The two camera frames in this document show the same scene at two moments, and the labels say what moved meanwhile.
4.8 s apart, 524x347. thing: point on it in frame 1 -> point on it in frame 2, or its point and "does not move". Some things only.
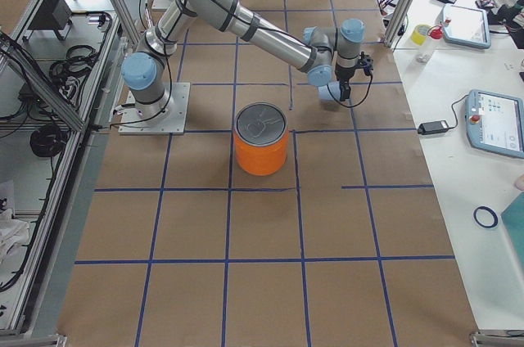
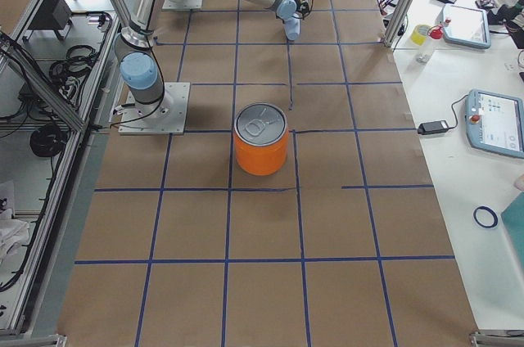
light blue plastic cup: x=327 y=91 -> x=291 y=24
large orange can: x=260 y=138 does not move
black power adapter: x=431 y=128 does not move
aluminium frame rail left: x=20 y=59 does not move
